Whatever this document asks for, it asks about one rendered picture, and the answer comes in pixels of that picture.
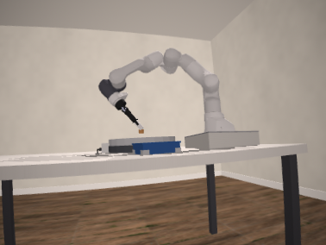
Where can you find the blue crate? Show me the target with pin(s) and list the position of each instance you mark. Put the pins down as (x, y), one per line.
(156, 147)

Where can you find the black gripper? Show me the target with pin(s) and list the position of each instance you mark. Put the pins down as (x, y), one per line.
(121, 105)

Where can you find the grey round table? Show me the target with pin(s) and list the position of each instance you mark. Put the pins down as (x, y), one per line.
(124, 145)

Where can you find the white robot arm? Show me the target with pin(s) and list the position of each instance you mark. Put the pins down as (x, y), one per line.
(213, 117)

